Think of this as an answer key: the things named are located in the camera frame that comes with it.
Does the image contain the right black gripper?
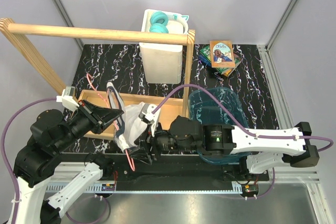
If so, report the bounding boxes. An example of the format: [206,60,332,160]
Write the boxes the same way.
[128,120,198,166]

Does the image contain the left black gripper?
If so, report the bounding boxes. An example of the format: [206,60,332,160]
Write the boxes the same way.
[55,98,125,151]

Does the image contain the pink wire hanger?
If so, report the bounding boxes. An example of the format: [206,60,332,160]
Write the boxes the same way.
[86,73,135,172]

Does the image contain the white tank top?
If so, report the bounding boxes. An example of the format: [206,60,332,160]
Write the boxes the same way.
[107,82,148,152]

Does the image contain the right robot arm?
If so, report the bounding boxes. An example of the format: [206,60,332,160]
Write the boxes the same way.
[131,116,320,180]

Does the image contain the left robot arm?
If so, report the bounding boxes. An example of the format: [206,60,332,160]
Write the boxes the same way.
[7,100,124,223]

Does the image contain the black marbled table mat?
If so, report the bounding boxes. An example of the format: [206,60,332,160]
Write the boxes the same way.
[59,43,292,156]

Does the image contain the wooden clothes rack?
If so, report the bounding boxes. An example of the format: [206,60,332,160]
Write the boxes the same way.
[1,18,195,137]

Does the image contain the blue transparent plastic bin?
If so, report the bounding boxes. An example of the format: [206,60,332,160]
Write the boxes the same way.
[188,87,250,165]

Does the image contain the white storage box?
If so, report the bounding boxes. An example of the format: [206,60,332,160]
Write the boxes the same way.
[139,9,184,84]

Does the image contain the teal headphones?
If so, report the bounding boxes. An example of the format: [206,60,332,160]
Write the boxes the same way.
[149,11,190,35]

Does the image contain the green book stack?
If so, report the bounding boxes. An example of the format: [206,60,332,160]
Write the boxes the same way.
[198,45,242,77]

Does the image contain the orange Othello book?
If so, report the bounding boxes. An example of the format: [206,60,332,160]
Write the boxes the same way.
[209,40,235,68]

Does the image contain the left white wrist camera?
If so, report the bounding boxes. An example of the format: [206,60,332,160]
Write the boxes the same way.
[56,86,79,112]

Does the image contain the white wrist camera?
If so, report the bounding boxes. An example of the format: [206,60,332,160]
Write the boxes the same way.
[56,86,79,112]
[139,103,161,134]

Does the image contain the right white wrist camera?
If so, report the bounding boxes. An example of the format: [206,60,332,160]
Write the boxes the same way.
[139,103,161,134]

